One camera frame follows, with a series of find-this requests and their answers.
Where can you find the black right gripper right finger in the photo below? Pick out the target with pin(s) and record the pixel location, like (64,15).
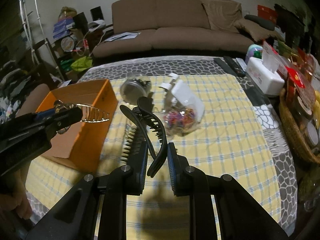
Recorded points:
(219,207)

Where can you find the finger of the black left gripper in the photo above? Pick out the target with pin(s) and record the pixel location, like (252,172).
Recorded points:
(26,137)

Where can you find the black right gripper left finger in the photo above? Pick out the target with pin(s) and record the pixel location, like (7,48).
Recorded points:
(75,215)

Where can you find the gold hair claw clip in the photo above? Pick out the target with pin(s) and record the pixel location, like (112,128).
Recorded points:
(85,111)

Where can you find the black hair brush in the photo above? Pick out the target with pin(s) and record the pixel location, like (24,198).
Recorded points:
(135,135)

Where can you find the black hair claw clip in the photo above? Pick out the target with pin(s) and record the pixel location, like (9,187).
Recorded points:
(156,139)

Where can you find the clear jar with black clips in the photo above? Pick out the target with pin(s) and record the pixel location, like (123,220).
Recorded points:
(134,87)

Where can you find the white folding phone stand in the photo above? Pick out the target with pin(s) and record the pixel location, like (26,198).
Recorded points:
(179,94)

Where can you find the bag of colourful rubber bands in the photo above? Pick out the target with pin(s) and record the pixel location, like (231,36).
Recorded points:
(182,118)

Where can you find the person's left hand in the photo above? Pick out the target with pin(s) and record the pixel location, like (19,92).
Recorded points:
(13,198)

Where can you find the brown chair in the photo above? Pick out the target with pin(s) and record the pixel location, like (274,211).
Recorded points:
(33,100)

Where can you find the orange cardboard box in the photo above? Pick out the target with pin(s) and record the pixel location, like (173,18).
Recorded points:
(80,147)

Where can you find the green bag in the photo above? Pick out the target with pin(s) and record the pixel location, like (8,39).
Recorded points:
(82,64)

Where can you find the yellow plaid tablecloth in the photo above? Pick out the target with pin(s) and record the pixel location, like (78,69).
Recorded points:
(229,140)

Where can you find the woven wicker basket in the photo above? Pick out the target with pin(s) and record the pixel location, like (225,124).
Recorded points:
(293,134)

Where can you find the white tissue box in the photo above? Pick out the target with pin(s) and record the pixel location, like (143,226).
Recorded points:
(268,82)

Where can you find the papers on sofa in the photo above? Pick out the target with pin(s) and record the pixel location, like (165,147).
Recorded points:
(122,36)

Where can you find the black remote control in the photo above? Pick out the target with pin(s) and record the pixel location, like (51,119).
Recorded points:
(230,66)

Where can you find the pastel round container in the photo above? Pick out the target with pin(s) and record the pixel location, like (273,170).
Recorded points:
(251,50)

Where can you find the brown sofa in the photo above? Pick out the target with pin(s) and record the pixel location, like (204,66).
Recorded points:
(167,25)

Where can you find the brown cushion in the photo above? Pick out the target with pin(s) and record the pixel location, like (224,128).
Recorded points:
(222,14)

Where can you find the red box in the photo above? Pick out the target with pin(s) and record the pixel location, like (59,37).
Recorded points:
(267,13)

